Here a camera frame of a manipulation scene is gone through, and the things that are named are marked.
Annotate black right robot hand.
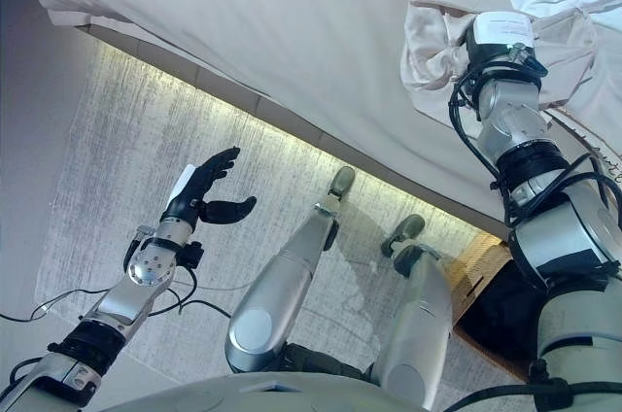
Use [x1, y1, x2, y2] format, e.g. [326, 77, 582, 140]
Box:
[464, 11, 538, 62]

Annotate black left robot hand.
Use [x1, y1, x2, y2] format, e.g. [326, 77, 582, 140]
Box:
[159, 147, 258, 238]

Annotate beige garment with lettered sash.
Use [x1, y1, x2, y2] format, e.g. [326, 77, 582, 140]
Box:
[397, 0, 622, 181]

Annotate bed with beige cover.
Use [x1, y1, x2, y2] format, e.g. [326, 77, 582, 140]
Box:
[31, 0, 622, 238]

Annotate brown wicker basket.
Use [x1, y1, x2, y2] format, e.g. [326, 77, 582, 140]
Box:
[449, 229, 555, 384]

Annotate grey streaked area rug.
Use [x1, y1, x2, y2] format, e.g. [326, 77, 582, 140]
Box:
[33, 35, 534, 398]

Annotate silver left robot leg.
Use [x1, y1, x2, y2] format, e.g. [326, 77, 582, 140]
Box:
[224, 202, 341, 377]

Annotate silver robot leg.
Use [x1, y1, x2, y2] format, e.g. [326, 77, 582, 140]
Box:
[224, 202, 341, 377]
[371, 241, 456, 411]

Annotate grey robot torso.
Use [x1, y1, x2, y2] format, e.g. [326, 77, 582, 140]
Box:
[104, 372, 438, 412]

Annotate olive right robot foot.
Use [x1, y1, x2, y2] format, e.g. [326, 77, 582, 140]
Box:
[380, 214, 427, 258]

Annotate silver right robot leg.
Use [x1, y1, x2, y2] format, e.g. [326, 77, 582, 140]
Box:
[371, 241, 456, 411]

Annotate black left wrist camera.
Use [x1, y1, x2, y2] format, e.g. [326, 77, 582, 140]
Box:
[177, 239, 204, 269]

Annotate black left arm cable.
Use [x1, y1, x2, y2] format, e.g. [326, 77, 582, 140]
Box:
[138, 263, 198, 319]

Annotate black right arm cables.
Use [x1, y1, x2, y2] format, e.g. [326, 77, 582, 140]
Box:
[448, 56, 622, 238]

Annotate black floor cable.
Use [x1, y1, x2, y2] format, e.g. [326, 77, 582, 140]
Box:
[175, 297, 235, 322]
[0, 287, 114, 325]

